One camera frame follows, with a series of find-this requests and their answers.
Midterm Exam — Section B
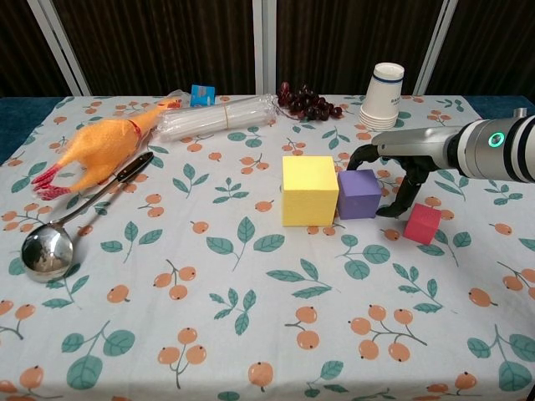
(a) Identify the purple foam cube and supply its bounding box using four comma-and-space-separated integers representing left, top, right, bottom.
336, 169, 383, 221

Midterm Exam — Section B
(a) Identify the large yellow foam cube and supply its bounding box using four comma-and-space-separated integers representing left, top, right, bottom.
282, 155, 340, 228

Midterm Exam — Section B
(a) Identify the small pink foam cube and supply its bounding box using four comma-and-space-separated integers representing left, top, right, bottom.
402, 203, 443, 246

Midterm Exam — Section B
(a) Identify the dark red grape bunch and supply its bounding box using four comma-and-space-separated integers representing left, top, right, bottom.
277, 81, 344, 123

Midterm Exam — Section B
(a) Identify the steel ladle with black handle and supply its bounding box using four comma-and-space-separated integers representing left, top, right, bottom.
20, 151, 155, 284

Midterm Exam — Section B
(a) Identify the orange rubber chicken toy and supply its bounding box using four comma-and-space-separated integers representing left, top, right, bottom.
32, 96, 184, 202

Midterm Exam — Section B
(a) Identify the dark brown screen panel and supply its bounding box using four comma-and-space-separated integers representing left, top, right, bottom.
0, 0, 80, 98
41, 0, 265, 97
417, 0, 535, 98
263, 0, 451, 97

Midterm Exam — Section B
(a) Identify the stack of white paper cups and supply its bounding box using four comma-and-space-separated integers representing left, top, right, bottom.
359, 62, 405, 131

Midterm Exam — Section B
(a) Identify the small blue box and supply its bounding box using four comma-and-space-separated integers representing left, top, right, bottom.
190, 84, 217, 107

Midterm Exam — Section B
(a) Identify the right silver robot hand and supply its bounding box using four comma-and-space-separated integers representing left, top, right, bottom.
349, 126, 461, 219

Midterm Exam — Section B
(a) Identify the bundle of clear straws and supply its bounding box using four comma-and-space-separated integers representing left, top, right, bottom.
156, 94, 280, 143

